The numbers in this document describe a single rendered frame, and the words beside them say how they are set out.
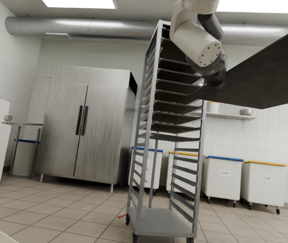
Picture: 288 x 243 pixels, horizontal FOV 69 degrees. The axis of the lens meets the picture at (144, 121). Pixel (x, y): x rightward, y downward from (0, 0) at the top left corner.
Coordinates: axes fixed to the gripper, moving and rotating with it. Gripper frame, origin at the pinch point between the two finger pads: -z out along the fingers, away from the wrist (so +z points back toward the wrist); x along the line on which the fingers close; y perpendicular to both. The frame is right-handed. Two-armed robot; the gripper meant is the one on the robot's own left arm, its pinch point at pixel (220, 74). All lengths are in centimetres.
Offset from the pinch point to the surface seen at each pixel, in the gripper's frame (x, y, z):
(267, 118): 60, 23, -393
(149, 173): -66, 175, -236
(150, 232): -87, 64, -75
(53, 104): 31, 319, -130
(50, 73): 116, 430, -175
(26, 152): -60, 390, -135
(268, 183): -57, 11, -323
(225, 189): -75, 67, -293
